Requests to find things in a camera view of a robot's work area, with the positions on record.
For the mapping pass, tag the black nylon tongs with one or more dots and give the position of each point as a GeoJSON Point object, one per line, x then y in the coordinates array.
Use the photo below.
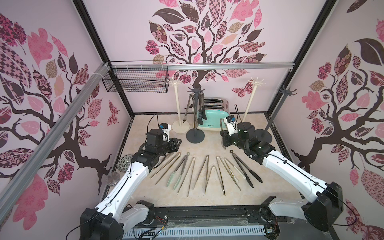
{"type": "Point", "coordinates": [244, 168]}

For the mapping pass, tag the mint green toaster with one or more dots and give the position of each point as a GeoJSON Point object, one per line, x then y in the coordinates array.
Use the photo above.
{"type": "Point", "coordinates": [215, 109]}

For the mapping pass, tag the aluminium frame rail left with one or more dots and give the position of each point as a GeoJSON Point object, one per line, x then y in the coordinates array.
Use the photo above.
{"type": "Point", "coordinates": [25, 175]}

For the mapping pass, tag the cream utensil rack right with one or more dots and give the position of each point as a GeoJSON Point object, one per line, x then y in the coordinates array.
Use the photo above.
{"type": "Point", "coordinates": [251, 86]}

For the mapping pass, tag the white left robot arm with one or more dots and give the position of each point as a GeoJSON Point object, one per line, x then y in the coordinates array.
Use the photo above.
{"type": "Point", "coordinates": [110, 219]}

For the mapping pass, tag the white handled tongs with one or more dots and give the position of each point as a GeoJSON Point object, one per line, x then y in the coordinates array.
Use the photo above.
{"type": "Point", "coordinates": [232, 167]}

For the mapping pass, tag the clear glass lid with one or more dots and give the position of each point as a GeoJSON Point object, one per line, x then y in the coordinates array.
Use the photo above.
{"type": "Point", "coordinates": [113, 178]}

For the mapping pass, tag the cream utensil rack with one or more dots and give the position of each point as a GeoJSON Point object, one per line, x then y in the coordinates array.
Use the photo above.
{"type": "Point", "coordinates": [251, 86]}
{"type": "Point", "coordinates": [178, 126]}

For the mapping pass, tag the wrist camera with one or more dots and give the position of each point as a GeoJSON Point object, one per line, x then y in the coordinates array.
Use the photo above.
{"type": "Point", "coordinates": [230, 123]}
{"type": "Point", "coordinates": [166, 128]}

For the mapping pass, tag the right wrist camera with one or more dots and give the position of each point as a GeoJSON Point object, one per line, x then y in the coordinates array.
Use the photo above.
{"type": "Point", "coordinates": [230, 123]}

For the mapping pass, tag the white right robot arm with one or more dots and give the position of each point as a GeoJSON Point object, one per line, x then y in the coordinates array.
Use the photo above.
{"type": "Point", "coordinates": [322, 203]}

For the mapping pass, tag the black silicone tip tongs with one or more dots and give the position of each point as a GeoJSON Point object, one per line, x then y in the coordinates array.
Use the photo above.
{"type": "Point", "coordinates": [201, 109]}

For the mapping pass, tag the steel tongs right centre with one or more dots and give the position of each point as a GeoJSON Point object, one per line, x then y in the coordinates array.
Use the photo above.
{"type": "Point", "coordinates": [226, 172]}

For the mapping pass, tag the grey utensil rack right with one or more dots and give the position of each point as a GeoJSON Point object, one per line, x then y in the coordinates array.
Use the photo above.
{"type": "Point", "coordinates": [264, 135]}

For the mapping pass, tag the grey utensil rack stand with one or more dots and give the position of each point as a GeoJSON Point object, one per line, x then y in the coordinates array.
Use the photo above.
{"type": "Point", "coordinates": [195, 135]}

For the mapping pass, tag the white cable duct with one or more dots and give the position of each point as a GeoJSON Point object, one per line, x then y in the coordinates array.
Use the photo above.
{"type": "Point", "coordinates": [193, 233]}

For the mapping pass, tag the cream utensil rack left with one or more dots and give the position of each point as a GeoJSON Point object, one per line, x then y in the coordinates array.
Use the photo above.
{"type": "Point", "coordinates": [178, 126]}

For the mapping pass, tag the aluminium frame rail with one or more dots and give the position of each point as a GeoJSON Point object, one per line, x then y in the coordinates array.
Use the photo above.
{"type": "Point", "coordinates": [25, 175]}
{"type": "Point", "coordinates": [187, 67]}

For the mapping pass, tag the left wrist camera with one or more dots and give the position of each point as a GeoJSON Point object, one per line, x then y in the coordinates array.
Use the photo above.
{"type": "Point", "coordinates": [166, 128]}

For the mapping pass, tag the short steel tongs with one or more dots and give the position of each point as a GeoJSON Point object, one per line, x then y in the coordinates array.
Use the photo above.
{"type": "Point", "coordinates": [214, 185]}

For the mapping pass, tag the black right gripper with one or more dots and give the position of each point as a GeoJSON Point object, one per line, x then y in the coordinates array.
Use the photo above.
{"type": "Point", "coordinates": [225, 140]}

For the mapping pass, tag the black wire basket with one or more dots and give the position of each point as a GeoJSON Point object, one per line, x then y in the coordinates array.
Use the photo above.
{"type": "Point", "coordinates": [137, 77]}

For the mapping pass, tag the aluminium frame rail back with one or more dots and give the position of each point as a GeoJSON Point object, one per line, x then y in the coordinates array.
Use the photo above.
{"type": "Point", "coordinates": [187, 67]}

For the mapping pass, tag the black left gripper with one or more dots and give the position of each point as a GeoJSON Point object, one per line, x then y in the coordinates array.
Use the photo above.
{"type": "Point", "coordinates": [174, 141]}

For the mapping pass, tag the green silicone tip tongs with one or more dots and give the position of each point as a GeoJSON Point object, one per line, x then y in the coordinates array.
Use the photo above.
{"type": "Point", "coordinates": [178, 172]}

